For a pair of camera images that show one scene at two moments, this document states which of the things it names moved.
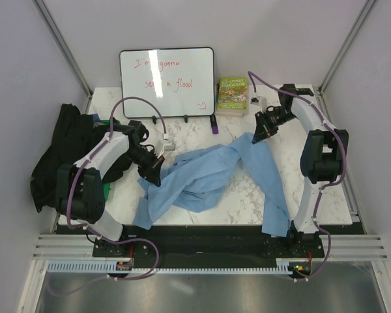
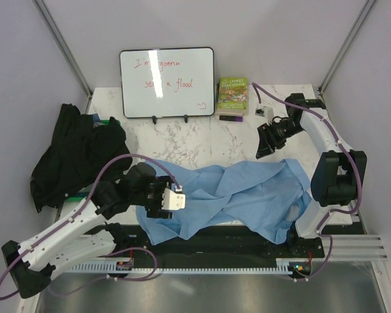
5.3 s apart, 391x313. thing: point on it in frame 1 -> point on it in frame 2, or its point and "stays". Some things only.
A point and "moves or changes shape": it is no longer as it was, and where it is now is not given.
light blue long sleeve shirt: x=195 y=178 moves or changes shape
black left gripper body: x=148 y=161 -> x=156 y=190
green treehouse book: x=232 y=97 stays
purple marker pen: x=215 y=129 -> x=232 y=118
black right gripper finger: x=260 y=134 -> x=266 y=145
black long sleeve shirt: x=75 y=132 stays
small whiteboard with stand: x=180 y=82 stays
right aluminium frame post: x=366 y=10 stays
